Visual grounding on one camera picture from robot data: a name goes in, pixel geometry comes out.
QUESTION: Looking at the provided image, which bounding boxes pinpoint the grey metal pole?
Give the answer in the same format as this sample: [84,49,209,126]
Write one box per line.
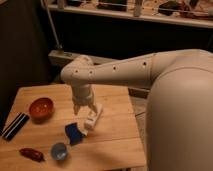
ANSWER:
[43,0,63,50]

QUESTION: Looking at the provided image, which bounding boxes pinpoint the orange-red ceramic bowl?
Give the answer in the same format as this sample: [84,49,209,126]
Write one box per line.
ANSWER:
[29,97,54,122]

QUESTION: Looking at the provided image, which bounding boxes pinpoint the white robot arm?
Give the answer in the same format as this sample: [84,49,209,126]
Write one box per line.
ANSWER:
[61,49,213,171]

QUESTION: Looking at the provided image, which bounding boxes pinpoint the white lower shelf beam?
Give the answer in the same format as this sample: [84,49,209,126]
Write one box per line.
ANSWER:
[48,50,149,98]

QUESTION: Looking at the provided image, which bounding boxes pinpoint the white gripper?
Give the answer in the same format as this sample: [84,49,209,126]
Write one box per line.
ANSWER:
[71,84,98,116]

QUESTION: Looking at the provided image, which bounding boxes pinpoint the white power strip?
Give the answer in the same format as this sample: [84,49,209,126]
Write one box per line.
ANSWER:
[84,103,103,130]

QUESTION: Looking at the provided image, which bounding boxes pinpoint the small blue ceramic cup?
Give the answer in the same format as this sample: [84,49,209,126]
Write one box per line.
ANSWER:
[50,142,68,161]

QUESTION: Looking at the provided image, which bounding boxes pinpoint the white upper shelf board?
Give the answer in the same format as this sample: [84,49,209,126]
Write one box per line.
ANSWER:
[48,5,213,29]

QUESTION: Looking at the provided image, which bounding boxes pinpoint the dark blue cloth piece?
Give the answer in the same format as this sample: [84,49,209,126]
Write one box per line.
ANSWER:
[65,123,83,145]

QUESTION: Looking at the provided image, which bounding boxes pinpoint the dark red chili toy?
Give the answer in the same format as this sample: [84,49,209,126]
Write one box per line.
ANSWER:
[19,148,44,162]

